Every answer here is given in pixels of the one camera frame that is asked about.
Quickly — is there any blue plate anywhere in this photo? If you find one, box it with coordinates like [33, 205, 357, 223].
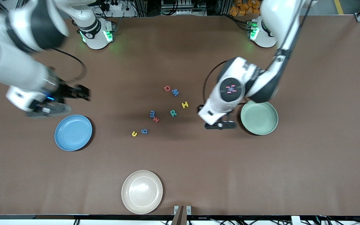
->
[54, 114, 93, 152]

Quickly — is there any white power strip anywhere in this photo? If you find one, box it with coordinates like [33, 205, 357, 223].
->
[103, 0, 137, 18]

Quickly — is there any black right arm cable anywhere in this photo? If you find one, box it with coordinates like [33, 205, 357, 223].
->
[52, 47, 87, 81]

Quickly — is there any beige plate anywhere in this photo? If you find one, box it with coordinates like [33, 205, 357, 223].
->
[121, 170, 163, 215]

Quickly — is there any orange packets pile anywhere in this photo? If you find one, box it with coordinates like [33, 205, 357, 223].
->
[229, 0, 262, 17]

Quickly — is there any green plate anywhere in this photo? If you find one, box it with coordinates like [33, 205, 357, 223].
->
[241, 100, 279, 136]

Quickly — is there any grey equipment box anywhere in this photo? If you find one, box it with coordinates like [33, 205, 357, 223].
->
[161, 0, 207, 16]

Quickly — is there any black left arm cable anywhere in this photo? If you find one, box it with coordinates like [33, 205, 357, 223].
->
[198, 59, 230, 110]

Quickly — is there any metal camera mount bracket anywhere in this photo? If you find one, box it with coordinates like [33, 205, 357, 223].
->
[174, 205, 192, 225]

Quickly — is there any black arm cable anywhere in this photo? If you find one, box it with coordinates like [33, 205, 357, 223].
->
[198, 59, 230, 110]
[52, 47, 87, 81]

